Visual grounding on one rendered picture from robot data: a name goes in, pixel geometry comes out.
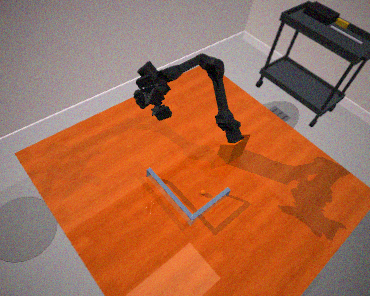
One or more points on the clear l-shaped wall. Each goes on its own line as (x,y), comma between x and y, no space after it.
(179,210)

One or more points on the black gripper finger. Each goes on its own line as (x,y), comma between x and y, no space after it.
(148,93)
(158,110)

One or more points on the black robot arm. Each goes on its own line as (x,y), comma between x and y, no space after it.
(215,70)

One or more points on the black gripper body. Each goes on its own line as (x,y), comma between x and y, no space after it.
(148,80)

